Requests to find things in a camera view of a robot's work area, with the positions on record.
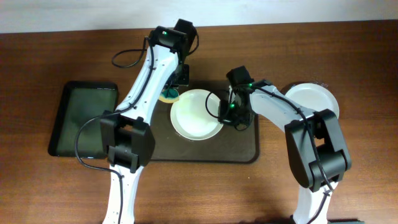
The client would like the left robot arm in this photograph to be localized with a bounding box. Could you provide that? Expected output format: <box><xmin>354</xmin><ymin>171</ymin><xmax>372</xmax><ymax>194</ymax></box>
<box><xmin>99</xmin><ymin>24</ymin><xmax>198</xmax><ymax>223</ymax></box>

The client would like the black rectangular water tray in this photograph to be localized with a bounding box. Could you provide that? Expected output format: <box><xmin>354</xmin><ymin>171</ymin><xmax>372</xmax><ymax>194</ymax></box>
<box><xmin>48</xmin><ymin>81</ymin><xmax>118</xmax><ymax>159</ymax></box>

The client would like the white plate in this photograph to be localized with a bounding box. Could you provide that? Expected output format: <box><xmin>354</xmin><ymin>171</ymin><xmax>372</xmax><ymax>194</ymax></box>
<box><xmin>170</xmin><ymin>89</ymin><xmax>223</xmax><ymax>141</ymax></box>
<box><xmin>285</xmin><ymin>83</ymin><xmax>340</xmax><ymax>118</ymax></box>

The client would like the green and yellow sponge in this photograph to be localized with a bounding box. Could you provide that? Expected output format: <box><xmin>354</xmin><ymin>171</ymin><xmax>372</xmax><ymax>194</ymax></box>
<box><xmin>159</xmin><ymin>88</ymin><xmax>179</xmax><ymax>103</ymax></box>

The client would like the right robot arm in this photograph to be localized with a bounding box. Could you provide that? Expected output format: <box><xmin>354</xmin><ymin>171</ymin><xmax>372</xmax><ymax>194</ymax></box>
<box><xmin>219</xmin><ymin>79</ymin><xmax>352</xmax><ymax>223</ymax></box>

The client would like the brown serving tray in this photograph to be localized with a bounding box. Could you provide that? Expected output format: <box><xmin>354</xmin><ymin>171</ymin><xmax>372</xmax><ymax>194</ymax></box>
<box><xmin>148</xmin><ymin>80</ymin><xmax>261</xmax><ymax>164</ymax></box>

